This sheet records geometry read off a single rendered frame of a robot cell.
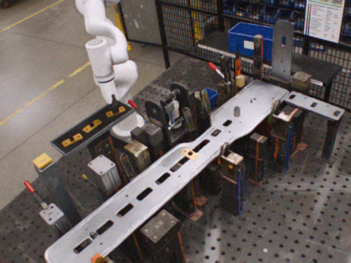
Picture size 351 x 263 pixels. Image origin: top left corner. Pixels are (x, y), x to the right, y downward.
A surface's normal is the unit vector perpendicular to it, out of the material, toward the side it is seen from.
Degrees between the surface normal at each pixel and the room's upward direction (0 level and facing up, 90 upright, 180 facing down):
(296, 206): 0
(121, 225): 0
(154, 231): 0
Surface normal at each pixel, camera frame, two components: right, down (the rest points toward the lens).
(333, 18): -0.69, 0.53
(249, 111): -0.12, -0.76
